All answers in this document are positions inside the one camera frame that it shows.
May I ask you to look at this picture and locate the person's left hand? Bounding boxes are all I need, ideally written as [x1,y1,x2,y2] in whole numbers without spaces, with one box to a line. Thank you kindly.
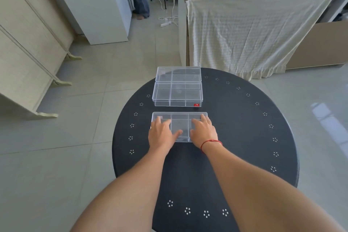
[148,117,183,151]

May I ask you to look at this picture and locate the person's left forearm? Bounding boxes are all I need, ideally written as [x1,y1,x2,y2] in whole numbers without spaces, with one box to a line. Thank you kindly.
[70,144,175,232]

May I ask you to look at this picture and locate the person's right forearm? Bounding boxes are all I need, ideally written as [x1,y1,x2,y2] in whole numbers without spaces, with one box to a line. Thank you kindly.
[202,142,346,232]

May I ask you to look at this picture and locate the white cabinet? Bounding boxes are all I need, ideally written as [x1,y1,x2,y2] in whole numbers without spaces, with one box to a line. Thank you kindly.
[49,0,133,45]

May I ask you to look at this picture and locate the cream cloth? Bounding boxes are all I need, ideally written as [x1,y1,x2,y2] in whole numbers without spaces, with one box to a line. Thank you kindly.
[186,0,348,81]

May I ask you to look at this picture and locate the person's right hand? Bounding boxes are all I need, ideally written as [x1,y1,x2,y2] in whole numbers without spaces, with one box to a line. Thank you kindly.
[189,114,222,153]

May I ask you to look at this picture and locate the clear compartment box red label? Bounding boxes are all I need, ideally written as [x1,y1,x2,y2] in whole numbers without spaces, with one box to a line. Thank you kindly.
[152,81,204,108]

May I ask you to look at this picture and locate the beige low cabinet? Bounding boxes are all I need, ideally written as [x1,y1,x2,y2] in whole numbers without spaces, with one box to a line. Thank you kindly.
[285,20,348,70]

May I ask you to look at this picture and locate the red string bracelet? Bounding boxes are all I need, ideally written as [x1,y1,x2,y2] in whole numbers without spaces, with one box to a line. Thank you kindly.
[200,140,223,154]

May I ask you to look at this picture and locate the clear plastic compartment box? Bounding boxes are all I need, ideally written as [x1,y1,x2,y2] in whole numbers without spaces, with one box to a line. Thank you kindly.
[151,112,208,143]
[156,66,202,84]

